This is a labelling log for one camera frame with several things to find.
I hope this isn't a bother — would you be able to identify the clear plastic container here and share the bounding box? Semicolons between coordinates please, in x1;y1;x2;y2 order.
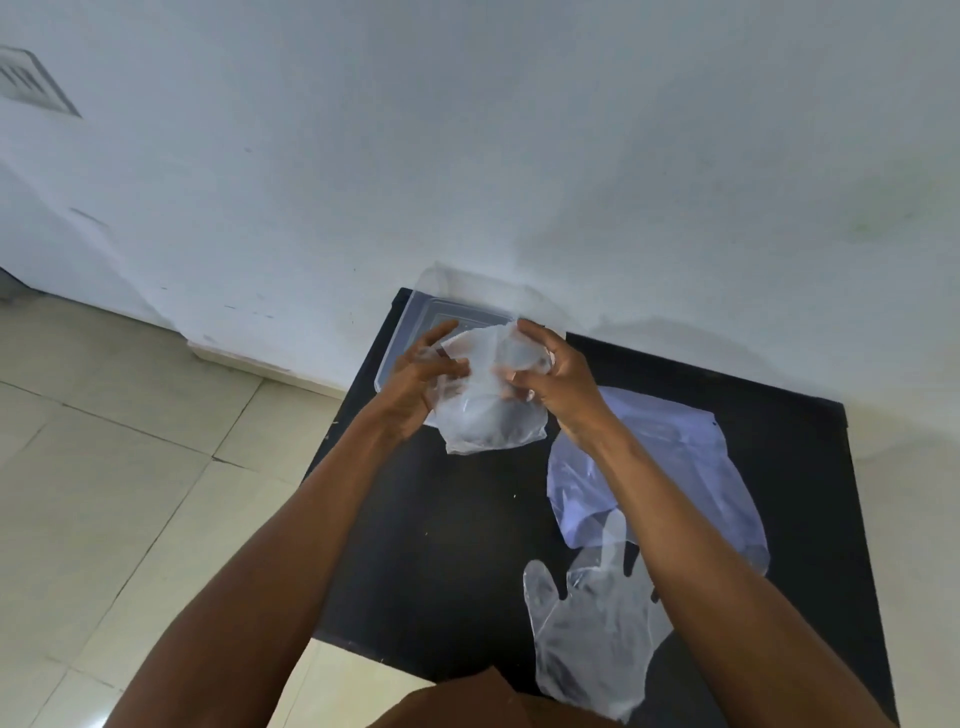
373;262;568;429

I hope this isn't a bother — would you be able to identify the person's left forearm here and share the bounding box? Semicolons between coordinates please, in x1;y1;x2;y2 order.
103;405;423;728

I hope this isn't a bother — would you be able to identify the clear plastic bag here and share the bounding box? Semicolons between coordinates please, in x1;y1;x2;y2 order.
433;322;550;456

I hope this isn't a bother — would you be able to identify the person's brown clothing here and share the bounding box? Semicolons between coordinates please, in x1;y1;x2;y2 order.
370;666;625;728

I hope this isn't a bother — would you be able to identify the pale purple plastic bag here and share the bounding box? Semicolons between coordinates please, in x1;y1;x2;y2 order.
546;386;772;577

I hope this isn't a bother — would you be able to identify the grey wall vent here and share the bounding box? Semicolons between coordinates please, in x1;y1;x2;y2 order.
0;45;82;119

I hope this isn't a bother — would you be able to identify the clear plastic glove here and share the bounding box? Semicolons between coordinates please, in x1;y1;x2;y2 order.
522;510;676;726

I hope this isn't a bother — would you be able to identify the person's right hand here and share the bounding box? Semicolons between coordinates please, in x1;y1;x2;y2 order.
499;318;618;453

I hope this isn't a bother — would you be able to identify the person's left hand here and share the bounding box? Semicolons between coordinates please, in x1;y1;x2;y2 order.
371;319;471;444

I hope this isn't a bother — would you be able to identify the person's right forearm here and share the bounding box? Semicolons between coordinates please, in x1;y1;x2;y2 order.
576;418;895;728

